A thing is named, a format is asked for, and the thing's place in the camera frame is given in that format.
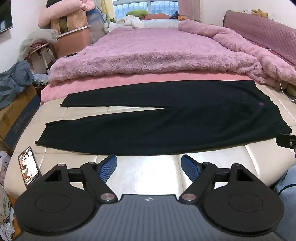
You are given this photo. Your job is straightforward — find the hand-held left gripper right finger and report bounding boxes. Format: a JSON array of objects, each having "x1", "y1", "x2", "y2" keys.
[{"x1": 179, "y1": 154, "x2": 255, "y2": 204}]

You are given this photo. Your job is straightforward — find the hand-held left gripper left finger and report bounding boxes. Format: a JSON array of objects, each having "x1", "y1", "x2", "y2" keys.
[{"x1": 42, "y1": 154, "x2": 118, "y2": 204}]

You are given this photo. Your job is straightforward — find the black pants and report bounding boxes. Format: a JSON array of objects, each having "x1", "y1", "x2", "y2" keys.
[{"x1": 35, "y1": 80, "x2": 292, "y2": 156}]

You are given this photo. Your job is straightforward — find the cream leather bed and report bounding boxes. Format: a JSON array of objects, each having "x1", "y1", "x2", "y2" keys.
[{"x1": 3, "y1": 84, "x2": 296, "y2": 194}]

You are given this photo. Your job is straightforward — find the light blue cloth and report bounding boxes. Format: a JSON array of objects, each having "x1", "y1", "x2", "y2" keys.
[{"x1": 275, "y1": 166, "x2": 296, "y2": 210}]

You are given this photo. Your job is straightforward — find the smartphone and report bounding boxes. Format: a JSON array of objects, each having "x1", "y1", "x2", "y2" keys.
[{"x1": 18, "y1": 146, "x2": 42, "y2": 189}]

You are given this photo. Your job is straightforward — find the pink bed sheet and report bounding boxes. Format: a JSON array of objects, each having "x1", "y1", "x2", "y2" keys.
[{"x1": 40, "y1": 72, "x2": 256, "y2": 108}]

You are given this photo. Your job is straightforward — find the white printed bag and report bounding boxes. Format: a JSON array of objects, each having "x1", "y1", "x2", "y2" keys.
[{"x1": 0, "y1": 151, "x2": 15, "y2": 234}]

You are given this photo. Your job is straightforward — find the cardboard box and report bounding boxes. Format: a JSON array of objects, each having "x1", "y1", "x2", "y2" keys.
[{"x1": 0, "y1": 83, "x2": 41, "y2": 151}]

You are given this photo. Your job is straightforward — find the purple quilted headboard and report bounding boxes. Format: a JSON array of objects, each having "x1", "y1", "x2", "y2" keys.
[{"x1": 224, "y1": 10, "x2": 296, "y2": 68}]

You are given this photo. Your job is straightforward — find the fluffy pink blanket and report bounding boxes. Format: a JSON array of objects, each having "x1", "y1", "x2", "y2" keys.
[{"x1": 49, "y1": 20, "x2": 296, "y2": 90}]

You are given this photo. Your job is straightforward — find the grey plastic bag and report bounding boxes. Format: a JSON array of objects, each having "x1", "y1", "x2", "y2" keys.
[{"x1": 0, "y1": 61, "x2": 35, "y2": 110}]

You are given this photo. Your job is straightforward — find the yellow plush toy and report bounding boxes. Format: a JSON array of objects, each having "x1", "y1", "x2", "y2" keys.
[{"x1": 252, "y1": 9, "x2": 269, "y2": 18}]

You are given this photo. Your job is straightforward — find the white translucent plastic bag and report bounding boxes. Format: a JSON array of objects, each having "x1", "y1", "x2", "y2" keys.
[{"x1": 20, "y1": 29, "x2": 61, "y2": 59}]

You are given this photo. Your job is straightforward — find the white cloth pile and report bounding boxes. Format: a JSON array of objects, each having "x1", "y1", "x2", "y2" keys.
[{"x1": 115, "y1": 15, "x2": 142, "y2": 29}]

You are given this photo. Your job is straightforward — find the colourful plush toy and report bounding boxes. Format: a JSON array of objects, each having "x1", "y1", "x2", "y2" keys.
[{"x1": 171, "y1": 10, "x2": 193, "y2": 22}]

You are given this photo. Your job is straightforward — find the orange pillow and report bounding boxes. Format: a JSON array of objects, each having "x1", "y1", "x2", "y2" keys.
[{"x1": 143, "y1": 13, "x2": 172, "y2": 20}]

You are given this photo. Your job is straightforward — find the green plush toy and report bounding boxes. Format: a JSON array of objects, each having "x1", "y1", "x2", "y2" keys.
[{"x1": 126, "y1": 10, "x2": 148, "y2": 17}]

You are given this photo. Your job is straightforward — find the pink curtain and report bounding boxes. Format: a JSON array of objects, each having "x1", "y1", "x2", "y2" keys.
[{"x1": 178, "y1": 0, "x2": 202, "y2": 23}]

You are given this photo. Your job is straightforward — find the yellow cloth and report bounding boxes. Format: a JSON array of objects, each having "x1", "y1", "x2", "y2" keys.
[{"x1": 101, "y1": 0, "x2": 115, "y2": 19}]

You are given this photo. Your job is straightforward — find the pink plush pillow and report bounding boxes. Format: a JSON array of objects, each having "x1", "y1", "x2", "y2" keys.
[{"x1": 38, "y1": 0, "x2": 96, "y2": 28}]

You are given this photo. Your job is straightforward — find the window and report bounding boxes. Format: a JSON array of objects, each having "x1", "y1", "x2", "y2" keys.
[{"x1": 113, "y1": 0, "x2": 181, "y2": 17}]

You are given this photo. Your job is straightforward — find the black television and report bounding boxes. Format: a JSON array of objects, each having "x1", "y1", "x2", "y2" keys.
[{"x1": 0, "y1": 0, "x2": 13, "y2": 35}]

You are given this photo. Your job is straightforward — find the white cable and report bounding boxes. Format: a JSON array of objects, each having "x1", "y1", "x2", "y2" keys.
[{"x1": 278, "y1": 78, "x2": 296, "y2": 102}]

